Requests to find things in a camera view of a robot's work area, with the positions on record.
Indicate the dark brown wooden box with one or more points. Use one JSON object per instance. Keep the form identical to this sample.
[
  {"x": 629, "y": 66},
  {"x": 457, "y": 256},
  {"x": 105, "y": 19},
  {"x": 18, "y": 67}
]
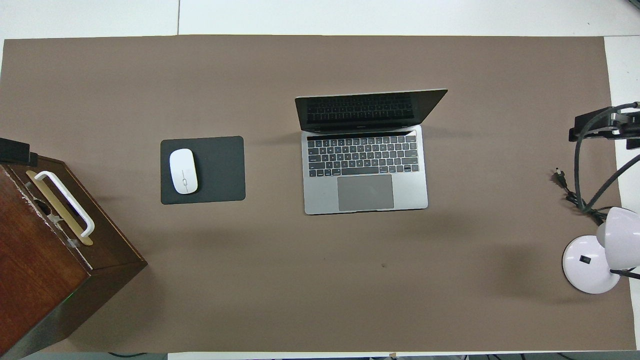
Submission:
[{"x": 35, "y": 260}]

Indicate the white desk lamp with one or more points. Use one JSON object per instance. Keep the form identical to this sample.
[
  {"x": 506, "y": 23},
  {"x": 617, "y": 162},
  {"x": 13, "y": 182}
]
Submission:
[{"x": 587, "y": 265}]

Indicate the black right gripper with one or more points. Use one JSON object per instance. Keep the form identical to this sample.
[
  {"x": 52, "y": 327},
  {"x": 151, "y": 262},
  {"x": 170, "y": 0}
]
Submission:
[{"x": 605, "y": 125}]

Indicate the silver grey laptop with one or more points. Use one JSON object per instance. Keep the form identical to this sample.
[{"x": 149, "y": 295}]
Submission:
[{"x": 370, "y": 192}]

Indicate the brown table mat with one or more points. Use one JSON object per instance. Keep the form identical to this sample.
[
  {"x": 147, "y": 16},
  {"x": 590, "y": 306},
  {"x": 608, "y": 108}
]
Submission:
[{"x": 300, "y": 280}]

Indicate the brass plate on box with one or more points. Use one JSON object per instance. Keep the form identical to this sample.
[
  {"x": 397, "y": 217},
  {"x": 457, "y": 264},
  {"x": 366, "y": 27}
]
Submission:
[{"x": 86, "y": 239}]

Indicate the white computer mouse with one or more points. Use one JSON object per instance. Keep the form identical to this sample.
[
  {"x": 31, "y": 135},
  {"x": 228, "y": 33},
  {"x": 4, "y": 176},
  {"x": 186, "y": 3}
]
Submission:
[{"x": 183, "y": 171}]

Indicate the black mouse pad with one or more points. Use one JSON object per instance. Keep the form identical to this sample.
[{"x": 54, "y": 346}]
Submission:
[{"x": 220, "y": 170}]

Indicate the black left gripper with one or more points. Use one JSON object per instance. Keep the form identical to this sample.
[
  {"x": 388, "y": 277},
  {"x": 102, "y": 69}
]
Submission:
[{"x": 15, "y": 151}]

